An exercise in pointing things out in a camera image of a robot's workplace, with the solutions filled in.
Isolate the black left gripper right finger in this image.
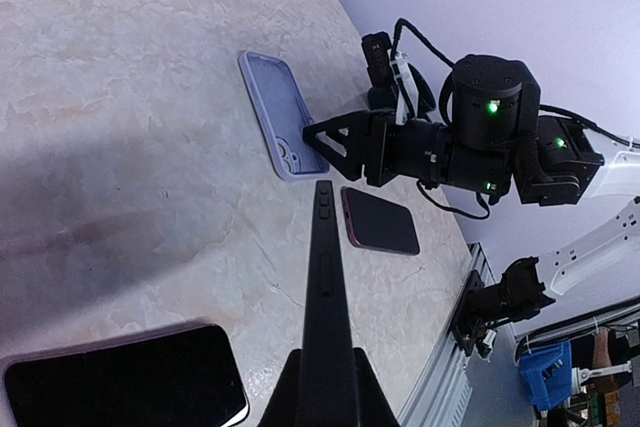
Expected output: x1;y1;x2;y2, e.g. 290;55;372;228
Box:
353;347;400;427

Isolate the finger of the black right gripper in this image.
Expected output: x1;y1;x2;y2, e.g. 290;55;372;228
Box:
319;146;364;181
302;110;370;157

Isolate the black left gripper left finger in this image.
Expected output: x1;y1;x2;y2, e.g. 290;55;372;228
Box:
261;349;302;427

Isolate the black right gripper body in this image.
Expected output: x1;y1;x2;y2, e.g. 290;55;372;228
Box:
362;114;450;187

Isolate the black smartphone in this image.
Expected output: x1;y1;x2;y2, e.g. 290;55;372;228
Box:
296;180;359;426

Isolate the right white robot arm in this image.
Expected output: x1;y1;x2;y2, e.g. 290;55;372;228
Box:
303;55;639;297

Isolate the dark red phone right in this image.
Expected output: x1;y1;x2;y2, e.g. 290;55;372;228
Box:
341;187;421;256

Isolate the black phone centre table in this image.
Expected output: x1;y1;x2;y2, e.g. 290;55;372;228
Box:
2;323;250;426

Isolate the blue plastic bin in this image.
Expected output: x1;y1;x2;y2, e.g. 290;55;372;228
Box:
518;341;573;411

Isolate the aluminium front rail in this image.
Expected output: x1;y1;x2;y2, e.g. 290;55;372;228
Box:
397;241;496;427

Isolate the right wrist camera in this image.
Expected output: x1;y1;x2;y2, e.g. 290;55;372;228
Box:
361;31;394;88

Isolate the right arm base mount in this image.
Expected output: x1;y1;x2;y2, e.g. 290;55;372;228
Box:
450;257;555;358

